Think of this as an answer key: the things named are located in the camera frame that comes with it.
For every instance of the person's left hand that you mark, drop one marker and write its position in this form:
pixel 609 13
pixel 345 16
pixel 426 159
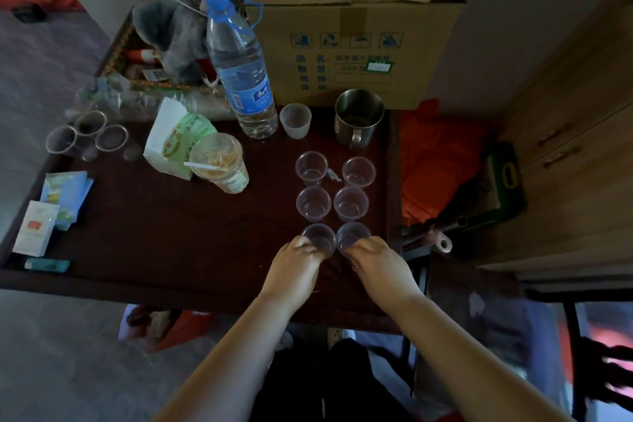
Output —
pixel 289 273

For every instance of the person's right hand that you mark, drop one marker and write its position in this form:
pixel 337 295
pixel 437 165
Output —
pixel 383 271

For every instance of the person's left fingers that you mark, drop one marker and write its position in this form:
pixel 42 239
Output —
pixel 312 248

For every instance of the person's right fingers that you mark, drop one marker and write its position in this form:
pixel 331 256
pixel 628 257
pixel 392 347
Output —
pixel 357 248

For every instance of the small clear plastic cup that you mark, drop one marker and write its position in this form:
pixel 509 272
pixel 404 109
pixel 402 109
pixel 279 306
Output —
pixel 352 232
pixel 319 233

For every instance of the person's left forearm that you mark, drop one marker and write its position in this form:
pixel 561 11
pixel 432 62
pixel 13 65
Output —
pixel 232 362

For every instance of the person's right forearm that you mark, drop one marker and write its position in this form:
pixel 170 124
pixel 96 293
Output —
pixel 465 367

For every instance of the group of clear cups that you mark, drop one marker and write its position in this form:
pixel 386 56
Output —
pixel 313 167

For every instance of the orange cloth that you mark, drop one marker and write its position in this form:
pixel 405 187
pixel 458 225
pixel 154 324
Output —
pixel 435 164

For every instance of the metal mug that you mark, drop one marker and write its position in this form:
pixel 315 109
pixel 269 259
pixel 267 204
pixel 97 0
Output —
pixel 358 125

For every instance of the lidded takeaway drink cup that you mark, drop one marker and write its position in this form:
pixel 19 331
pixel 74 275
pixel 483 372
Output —
pixel 220 164

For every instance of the translucent white cup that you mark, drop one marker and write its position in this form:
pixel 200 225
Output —
pixel 295 121

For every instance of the person's black clothing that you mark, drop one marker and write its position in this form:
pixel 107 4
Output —
pixel 326 387

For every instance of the white plastic spoon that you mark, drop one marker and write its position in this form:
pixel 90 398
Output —
pixel 198 166

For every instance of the red bag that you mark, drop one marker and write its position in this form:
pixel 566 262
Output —
pixel 183 327

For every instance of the green black case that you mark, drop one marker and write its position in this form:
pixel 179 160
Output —
pixel 504 179

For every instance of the white green tissue pack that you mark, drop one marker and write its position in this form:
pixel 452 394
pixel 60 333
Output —
pixel 170 135

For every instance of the blue-capped water bottle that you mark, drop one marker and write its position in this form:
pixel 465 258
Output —
pixel 242 75

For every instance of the brown cardboard box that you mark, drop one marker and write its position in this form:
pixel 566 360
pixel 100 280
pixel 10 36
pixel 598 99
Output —
pixel 356 55

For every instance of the wooden drawer cabinet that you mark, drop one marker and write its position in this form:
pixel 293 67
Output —
pixel 578 199

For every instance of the wrapped sleeve of clear cups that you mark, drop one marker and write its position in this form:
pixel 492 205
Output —
pixel 138 102

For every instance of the wide clear plastic cup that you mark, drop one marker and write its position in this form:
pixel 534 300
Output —
pixel 111 140
pixel 90 122
pixel 62 141

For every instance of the grey plush toy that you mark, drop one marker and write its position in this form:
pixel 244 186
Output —
pixel 178 36

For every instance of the pile of blue packets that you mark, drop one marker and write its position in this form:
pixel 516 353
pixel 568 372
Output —
pixel 67 194

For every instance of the teal lighter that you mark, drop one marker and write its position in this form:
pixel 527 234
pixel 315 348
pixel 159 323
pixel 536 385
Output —
pixel 47 265

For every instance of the black chair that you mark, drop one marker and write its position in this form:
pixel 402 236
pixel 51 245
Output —
pixel 601 367

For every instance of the patterned storage basket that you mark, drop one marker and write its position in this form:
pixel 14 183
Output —
pixel 121 55

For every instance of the white cigarette box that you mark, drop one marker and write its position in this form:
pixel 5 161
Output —
pixel 35 229

